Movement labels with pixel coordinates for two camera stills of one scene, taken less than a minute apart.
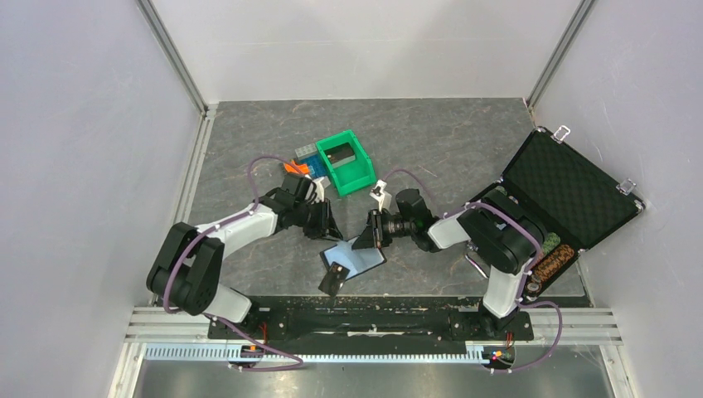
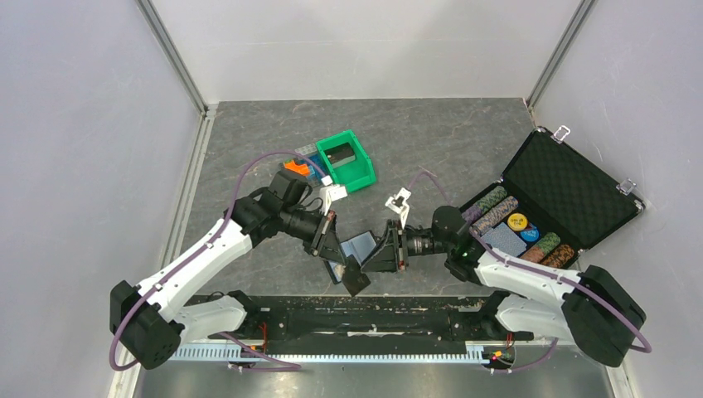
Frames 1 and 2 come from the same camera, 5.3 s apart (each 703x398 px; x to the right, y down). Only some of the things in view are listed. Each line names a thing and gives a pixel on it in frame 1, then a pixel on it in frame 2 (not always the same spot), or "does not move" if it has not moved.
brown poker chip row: [563, 254] does not move
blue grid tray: [317, 167] does not move
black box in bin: [340, 155] does not move
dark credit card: [333, 279] to [353, 276]
